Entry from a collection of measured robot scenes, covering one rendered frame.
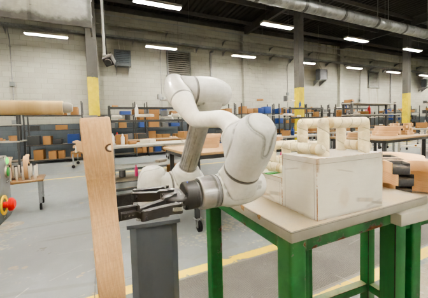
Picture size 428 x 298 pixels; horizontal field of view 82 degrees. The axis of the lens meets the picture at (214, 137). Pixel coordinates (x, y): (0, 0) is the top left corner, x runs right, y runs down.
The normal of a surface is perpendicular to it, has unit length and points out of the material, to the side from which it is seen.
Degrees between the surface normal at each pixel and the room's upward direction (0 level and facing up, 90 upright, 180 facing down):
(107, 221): 79
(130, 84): 90
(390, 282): 90
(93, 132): 86
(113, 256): 84
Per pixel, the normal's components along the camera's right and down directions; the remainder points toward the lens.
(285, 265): -0.91, 0.05
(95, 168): 0.42, 0.46
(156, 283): 0.30, 0.04
